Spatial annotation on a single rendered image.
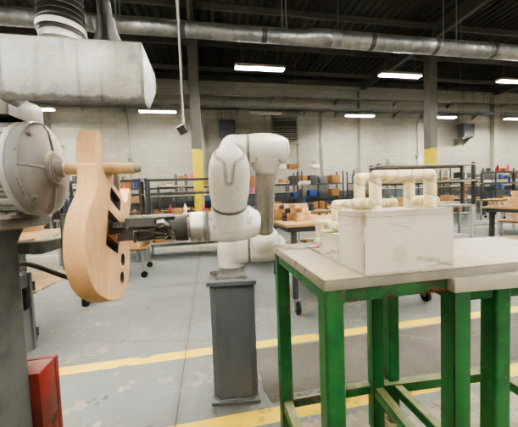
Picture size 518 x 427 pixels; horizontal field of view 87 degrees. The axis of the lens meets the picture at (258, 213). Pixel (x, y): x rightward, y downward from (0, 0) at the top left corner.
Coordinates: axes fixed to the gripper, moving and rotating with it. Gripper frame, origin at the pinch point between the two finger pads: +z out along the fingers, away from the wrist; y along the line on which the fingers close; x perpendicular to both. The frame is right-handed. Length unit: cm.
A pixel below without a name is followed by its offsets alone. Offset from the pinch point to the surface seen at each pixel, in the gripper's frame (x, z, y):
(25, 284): -7.4, 35.0, 25.5
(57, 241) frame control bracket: 4.9, 24.7, 20.2
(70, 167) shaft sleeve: 17.7, 10.5, -6.0
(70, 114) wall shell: 790, 473, 853
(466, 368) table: -49, -100, 6
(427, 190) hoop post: 0, -86, -18
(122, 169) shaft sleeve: 16.8, -2.7, -5.4
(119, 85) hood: 27.5, -7.3, -25.7
